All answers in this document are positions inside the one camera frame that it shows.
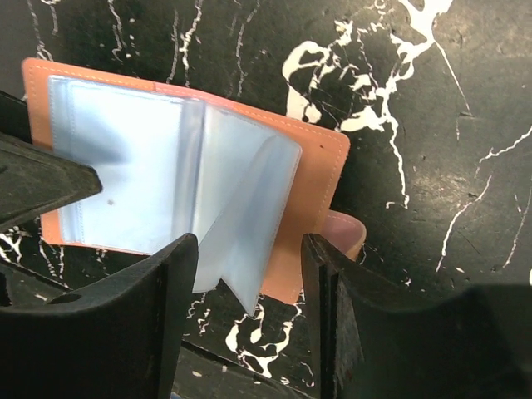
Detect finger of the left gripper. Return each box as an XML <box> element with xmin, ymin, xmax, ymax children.
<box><xmin>1</xmin><ymin>91</ymin><xmax>102</xmax><ymax>232</ymax></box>

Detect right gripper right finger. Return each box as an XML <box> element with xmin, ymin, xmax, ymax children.
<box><xmin>301</xmin><ymin>234</ymin><xmax>531</xmax><ymax>398</ymax></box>

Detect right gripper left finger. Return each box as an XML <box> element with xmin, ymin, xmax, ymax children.
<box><xmin>1</xmin><ymin>234</ymin><xmax>198</xmax><ymax>398</ymax></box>

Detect pink leather card holder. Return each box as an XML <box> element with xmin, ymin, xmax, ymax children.
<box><xmin>22</xmin><ymin>58</ymin><xmax>366</xmax><ymax>313</ymax></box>

